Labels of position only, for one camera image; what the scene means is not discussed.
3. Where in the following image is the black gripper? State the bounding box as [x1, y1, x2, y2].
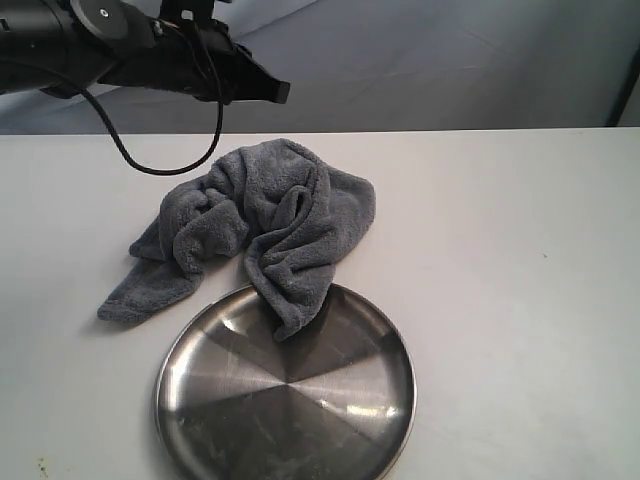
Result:
[97, 18, 290, 104]

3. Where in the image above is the grey fluffy towel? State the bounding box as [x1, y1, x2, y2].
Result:
[97, 139, 376, 340]

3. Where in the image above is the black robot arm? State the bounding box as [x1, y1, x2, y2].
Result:
[1, 1, 290, 105]

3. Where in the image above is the grey backdrop cloth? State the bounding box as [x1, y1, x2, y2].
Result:
[0, 0, 640, 136]

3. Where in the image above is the round stainless steel plate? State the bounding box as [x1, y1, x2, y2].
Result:
[153, 285, 417, 479]

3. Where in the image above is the black cable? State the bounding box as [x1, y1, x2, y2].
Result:
[74, 14, 236, 176]

